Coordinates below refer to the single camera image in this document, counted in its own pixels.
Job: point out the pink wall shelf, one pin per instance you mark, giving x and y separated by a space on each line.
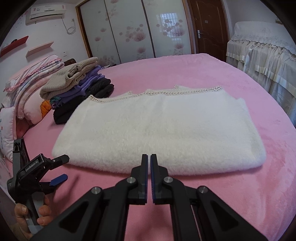
39 48

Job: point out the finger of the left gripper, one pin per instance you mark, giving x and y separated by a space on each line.
51 186
50 164

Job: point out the brown wooden door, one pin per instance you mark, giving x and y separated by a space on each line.
210 27

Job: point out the white embroidered pillow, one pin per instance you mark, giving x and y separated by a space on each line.
8 132

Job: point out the cream fuzzy cardigan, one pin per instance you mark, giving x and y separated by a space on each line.
191 131

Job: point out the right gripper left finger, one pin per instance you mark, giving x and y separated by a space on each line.
138 192

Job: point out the red wall shelf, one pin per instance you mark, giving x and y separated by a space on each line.
14 46

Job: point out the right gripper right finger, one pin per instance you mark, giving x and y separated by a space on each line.
160 194

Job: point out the white air conditioner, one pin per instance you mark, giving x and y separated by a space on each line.
38 13

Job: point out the purple folded garment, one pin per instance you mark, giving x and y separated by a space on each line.
80 89

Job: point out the black folded garment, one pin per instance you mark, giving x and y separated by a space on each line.
101 89

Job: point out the beige knit sweater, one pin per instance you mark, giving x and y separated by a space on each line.
67 77

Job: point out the floral sliding wardrobe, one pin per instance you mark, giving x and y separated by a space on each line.
122 31

